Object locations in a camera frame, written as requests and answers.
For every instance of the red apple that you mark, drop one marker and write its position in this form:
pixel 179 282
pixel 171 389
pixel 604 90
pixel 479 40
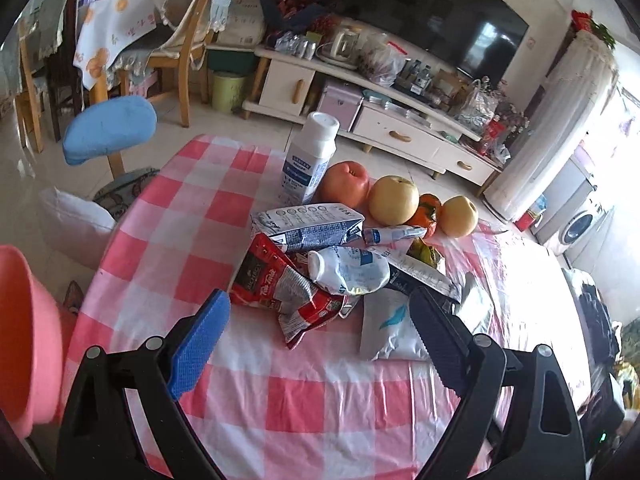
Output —
pixel 344 185

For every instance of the blue padded chair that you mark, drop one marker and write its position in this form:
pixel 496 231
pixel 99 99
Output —
pixel 110 127

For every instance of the dark blue bouquet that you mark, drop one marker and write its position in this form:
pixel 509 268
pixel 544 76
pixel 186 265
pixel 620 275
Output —
pixel 290 2

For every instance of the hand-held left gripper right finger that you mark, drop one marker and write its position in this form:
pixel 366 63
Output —
pixel 435 330

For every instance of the white covered standing air conditioner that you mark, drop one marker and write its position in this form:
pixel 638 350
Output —
pixel 550 125

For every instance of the red package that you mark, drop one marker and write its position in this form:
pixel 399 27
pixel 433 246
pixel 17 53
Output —
pixel 495 137

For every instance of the red decoration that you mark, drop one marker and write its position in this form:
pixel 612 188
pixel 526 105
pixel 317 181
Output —
pixel 595 27

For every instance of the small yellow pear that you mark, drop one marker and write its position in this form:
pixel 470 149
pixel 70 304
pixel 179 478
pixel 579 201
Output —
pixel 457 216

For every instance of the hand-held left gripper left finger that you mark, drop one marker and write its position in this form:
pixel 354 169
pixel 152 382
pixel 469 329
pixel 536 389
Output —
pixel 200 342

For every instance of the white cloth with orange print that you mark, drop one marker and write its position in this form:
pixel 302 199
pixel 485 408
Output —
pixel 115 25

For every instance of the crushed blue white carton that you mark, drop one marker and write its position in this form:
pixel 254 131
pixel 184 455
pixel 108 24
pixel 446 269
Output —
pixel 310 225

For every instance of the dark wooden chair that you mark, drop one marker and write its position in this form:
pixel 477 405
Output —
pixel 60 75

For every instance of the green waste bin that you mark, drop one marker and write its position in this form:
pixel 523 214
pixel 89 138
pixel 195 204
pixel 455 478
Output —
pixel 229 92

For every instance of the pink plastic basin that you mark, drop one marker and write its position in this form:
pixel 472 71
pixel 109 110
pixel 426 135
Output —
pixel 25 335

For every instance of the black television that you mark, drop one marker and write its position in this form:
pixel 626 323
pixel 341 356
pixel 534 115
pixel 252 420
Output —
pixel 435 10

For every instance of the dark cloth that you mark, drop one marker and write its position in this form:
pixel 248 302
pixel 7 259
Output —
pixel 595 315

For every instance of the crushed white plastic bottle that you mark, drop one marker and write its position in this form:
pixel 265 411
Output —
pixel 350 270

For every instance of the dark blue white packet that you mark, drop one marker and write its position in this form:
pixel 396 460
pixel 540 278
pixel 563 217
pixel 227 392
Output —
pixel 430 280

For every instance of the pink checked tablecloth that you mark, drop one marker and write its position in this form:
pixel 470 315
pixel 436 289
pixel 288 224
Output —
pixel 175 240

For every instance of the clear plastic bag of goods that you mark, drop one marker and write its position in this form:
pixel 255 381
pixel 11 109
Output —
pixel 382 60

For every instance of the white electric kettle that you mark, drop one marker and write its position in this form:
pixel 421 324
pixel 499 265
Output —
pixel 342 45

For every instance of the cream television cabinet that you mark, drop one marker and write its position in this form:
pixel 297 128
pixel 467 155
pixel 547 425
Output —
pixel 395 132

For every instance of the torn red snack wrapper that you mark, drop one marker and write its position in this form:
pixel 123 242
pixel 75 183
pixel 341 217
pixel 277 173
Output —
pixel 265 280

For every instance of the yellow green snack packet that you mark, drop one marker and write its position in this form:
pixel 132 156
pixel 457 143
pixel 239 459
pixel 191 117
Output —
pixel 425 254

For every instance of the white bag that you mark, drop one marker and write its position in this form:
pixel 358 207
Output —
pixel 75 225

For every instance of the dark green box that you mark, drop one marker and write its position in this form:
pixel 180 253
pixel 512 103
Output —
pixel 232 61

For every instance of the small white tube wrapper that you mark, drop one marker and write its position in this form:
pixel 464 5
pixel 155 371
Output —
pixel 392 234

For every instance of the white washing machine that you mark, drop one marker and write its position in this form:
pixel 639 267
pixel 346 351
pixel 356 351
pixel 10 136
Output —
pixel 577 230

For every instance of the white pouch with blue feather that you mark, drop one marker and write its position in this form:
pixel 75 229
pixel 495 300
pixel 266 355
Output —
pixel 387 325

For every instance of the wooden chair with cloth cover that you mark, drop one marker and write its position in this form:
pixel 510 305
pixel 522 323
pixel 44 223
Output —
pixel 187 35

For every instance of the large yellow pear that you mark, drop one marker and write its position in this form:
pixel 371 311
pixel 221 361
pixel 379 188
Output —
pixel 394 201

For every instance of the silver foil bag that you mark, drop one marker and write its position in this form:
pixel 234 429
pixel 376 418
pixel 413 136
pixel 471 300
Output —
pixel 475 305

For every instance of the white sack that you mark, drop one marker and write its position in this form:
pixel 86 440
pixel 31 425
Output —
pixel 240 22

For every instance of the white milk bottle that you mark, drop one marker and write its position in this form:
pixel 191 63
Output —
pixel 306 165

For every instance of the pink storage box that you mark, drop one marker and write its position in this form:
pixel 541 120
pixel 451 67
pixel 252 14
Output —
pixel 339 107

